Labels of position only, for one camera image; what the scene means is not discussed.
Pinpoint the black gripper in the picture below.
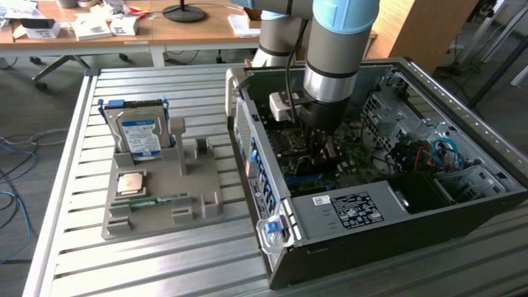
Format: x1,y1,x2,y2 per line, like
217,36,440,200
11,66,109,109
299,98,349,137

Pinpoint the CPU socket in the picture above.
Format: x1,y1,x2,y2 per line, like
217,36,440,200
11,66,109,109
280,129,308,152

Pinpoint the green motherboard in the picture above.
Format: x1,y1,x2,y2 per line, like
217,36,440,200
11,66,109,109
263,113,393,197

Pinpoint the grey power supply unit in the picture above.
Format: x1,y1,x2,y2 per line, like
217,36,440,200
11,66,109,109
291,181,409,241

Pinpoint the white booklet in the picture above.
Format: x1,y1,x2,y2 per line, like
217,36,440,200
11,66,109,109
228,14,261,38

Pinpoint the blue case latch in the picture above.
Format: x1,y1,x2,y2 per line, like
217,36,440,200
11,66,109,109
263,221,285,235

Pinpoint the wooden cabinet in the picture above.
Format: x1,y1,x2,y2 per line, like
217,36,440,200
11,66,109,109
363,0,481,75

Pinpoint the wooden office desk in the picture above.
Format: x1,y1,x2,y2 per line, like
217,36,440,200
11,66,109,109
0,0,153,90
151,0,379,67

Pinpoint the grey metal disk bay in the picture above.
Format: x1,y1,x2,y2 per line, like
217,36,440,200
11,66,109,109
432,163,508,204

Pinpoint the black open PC case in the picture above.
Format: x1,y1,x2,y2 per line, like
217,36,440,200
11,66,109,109
224,57,528,290

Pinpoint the grey parts rack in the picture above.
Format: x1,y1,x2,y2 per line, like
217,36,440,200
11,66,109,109
101,117,227,241

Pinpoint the hard disk in blue caddy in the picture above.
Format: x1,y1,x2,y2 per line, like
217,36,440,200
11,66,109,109
97,95,175,161

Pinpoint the black monitor stand base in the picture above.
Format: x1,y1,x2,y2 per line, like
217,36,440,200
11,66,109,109
161,0,209,24

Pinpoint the green RAM stick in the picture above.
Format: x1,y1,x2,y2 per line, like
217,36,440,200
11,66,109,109
112,193,192,207

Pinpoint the CPU chip with copper lid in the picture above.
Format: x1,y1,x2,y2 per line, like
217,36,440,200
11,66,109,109
116,171,148,199

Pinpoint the white box with label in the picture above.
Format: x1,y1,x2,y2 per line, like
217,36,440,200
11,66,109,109
109,15,140,37

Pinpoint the flat white box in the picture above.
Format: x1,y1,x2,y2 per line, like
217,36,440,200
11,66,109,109
72,18,113,41

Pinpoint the open white cardboard box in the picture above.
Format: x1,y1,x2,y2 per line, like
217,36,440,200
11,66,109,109
12,17,61,40

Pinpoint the stack of papers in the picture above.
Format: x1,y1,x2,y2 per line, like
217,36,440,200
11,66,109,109
0,0,47,21

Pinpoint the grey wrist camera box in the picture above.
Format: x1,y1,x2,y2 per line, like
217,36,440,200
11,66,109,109
268,90,308,123

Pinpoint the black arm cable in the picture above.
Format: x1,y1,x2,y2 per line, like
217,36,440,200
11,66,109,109
285,18,309,123

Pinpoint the red disk wire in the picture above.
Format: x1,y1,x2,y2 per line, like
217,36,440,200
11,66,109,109
415,145,433,171

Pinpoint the blue disk wire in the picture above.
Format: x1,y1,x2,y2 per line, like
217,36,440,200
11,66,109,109
431,137,463,170

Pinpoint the grey floor cable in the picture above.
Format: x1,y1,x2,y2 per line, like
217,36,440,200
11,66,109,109
0,128,69,148

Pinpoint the blue floor cable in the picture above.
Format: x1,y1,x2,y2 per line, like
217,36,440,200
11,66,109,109
0,140,37,264

